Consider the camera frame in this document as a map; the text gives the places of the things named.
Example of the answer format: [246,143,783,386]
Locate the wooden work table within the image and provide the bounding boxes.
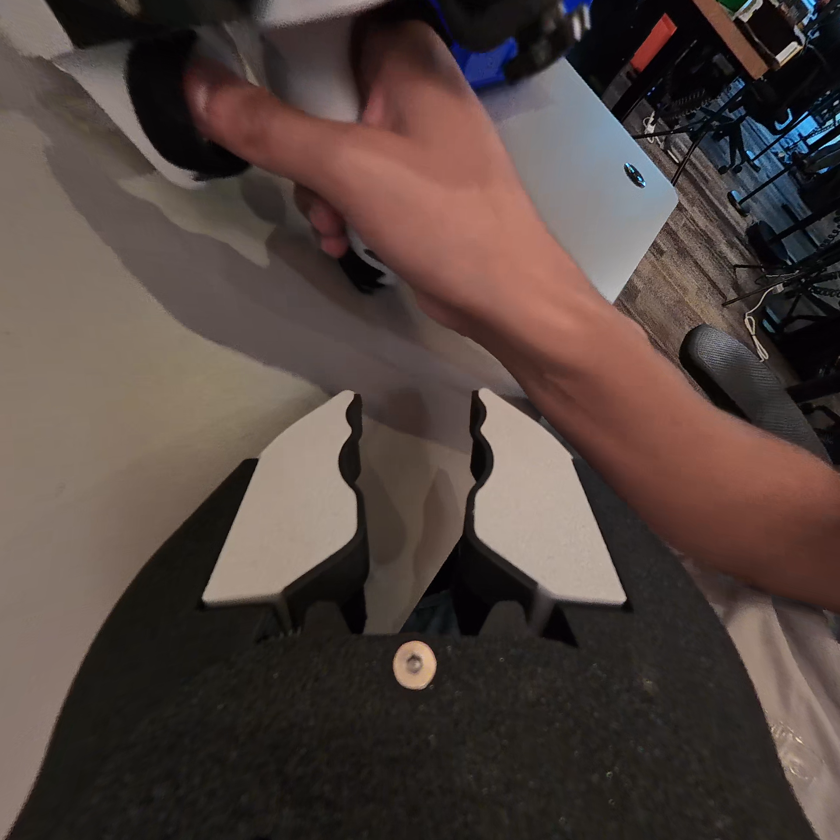
[692,0,808,81]

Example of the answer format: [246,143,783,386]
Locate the person's right forearm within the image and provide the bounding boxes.
[518,305,840,613]

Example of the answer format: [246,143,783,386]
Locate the white cable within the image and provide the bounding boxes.
[743,289,770,362]

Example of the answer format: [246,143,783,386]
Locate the person's white shirt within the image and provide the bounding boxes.
[682,558,840,840]

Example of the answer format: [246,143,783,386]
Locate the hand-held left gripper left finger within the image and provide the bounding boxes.
[201,390,371,631]

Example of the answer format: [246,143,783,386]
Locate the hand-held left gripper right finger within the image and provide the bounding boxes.
[459,387,629,636]

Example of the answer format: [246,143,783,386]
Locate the blue plastic bin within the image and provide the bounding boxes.
[427,0,595,89]

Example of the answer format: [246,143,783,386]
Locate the person's right hand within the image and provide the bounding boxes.
[182,20,614,345]

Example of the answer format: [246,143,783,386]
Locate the grey mesh office chair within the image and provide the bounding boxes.
[679,323,836,463]

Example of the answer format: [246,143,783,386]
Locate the orange box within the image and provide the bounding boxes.
[629,13,678,73]

